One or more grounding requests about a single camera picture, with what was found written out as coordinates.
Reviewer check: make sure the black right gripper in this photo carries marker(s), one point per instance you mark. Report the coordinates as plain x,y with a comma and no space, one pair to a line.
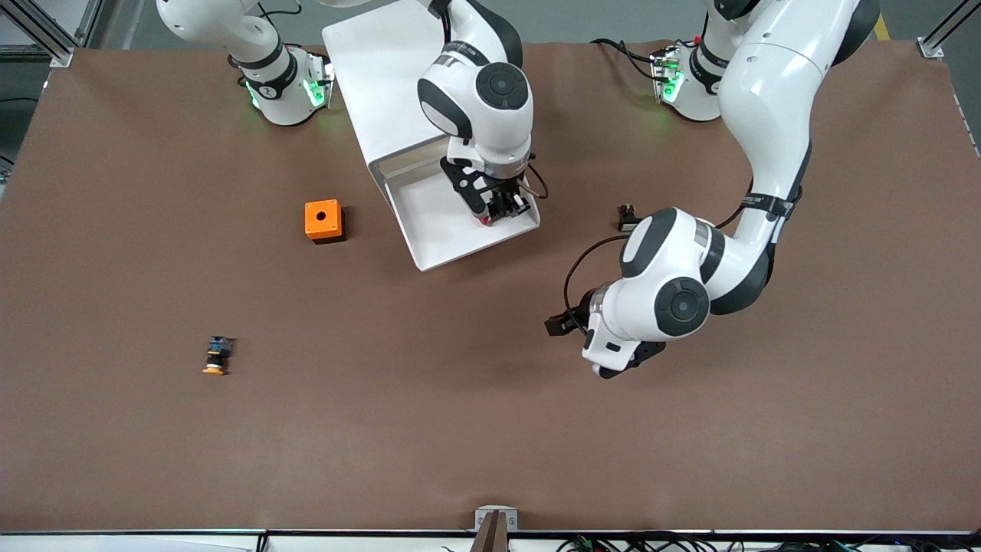
502,196

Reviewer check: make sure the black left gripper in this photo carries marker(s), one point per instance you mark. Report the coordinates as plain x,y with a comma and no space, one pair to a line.
576,315

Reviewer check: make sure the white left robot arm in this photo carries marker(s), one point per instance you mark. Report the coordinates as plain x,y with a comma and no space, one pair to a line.
766,115

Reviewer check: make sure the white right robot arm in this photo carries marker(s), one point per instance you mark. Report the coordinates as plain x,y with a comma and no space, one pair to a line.
490,92

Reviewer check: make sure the yellow push button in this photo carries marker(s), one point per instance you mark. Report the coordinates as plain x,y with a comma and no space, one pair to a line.
218,354

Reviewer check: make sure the brown table cover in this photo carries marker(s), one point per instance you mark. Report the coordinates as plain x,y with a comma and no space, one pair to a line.
306,422

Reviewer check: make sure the black white-faced switch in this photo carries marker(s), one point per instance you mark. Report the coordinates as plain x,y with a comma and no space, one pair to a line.
628,221

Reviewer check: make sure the orange button enclosure box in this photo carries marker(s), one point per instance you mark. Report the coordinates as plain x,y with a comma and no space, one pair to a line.
322,218

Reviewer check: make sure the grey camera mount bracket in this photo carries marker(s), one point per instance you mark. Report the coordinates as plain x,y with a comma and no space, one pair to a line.
483,521

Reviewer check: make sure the aluminium frame profile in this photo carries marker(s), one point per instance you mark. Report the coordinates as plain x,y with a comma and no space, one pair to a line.
930,47
57,54

